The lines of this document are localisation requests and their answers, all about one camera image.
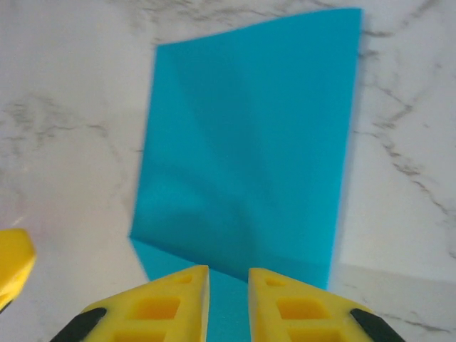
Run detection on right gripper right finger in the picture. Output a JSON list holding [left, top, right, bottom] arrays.
[[247, 266, 408, 342]]

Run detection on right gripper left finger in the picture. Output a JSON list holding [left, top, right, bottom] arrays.
[[49, 265, 210, 342]]

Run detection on blue square paper sheet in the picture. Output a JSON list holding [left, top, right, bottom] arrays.
[[128, 7, 363, 342]]

